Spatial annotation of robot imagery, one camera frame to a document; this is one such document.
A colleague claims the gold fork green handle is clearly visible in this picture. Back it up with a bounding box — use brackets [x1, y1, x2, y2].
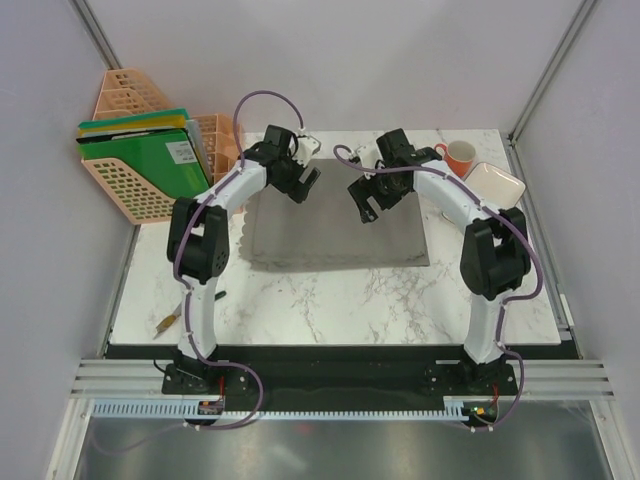
[153, 290, 227, 341]

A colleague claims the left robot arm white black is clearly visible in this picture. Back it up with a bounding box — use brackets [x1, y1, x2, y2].
[162, 125, 321, 395]

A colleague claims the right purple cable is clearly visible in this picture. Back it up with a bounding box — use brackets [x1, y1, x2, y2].
[333, 144, 546, 434]

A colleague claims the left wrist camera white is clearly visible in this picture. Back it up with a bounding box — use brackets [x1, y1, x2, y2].
[292, 135, 321, 167]

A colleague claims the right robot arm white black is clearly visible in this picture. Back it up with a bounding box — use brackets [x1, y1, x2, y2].
[345, 129, 536, 394]

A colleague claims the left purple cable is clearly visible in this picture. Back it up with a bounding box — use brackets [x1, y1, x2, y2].
[92, 89, 307, 456]

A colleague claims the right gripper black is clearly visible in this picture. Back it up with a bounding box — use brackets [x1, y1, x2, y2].
[348, 163, 410, 224]

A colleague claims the aluminium frame post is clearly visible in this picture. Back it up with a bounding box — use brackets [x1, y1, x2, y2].
[69, 0, 122, 70]
[506, 0, 600, 146]

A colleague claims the white rectangular plate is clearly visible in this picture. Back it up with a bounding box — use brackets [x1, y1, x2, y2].
[465, 162, 526, 209]

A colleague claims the white cable duct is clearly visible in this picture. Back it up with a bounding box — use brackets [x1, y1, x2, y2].
[91, 398, 469, 422]

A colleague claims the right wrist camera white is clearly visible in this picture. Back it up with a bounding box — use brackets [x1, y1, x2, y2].
[349, 144, 381, 169]

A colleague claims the purple cable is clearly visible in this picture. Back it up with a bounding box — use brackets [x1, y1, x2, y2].
[92, 89, 307, 456]
[333, 144, 546, 434]

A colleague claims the aluminium rail profile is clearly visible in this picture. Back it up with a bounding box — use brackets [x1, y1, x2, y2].
[71, 359, 614, 401]

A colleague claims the right aluminium frame post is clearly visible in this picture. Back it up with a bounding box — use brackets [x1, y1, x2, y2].
[506, 0, 600, 146]

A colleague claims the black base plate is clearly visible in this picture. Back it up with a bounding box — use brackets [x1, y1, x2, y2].
[159, 343, 519, 414]

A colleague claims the left aluminium frame post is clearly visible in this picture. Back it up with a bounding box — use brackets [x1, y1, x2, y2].
[69, 0, 122, 70]

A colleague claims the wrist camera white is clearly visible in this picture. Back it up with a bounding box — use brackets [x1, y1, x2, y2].
[292, 135, 321, 167]
[349, 144, 381, 169]

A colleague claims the orange mug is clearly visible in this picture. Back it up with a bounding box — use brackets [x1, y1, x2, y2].
[434, 140, 477, 179]

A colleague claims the yellow folder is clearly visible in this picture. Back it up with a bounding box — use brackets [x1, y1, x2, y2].
[77, 109, 190, 136]

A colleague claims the green folder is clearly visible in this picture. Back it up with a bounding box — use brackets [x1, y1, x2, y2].
[76, 129, 209, 198]

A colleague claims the peach file organizer rack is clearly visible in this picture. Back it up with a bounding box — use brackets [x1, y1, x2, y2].
[76, 68, 243, 225]

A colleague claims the grey placemat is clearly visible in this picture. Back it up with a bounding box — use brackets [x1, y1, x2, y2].
[239, 158, 430, 272]

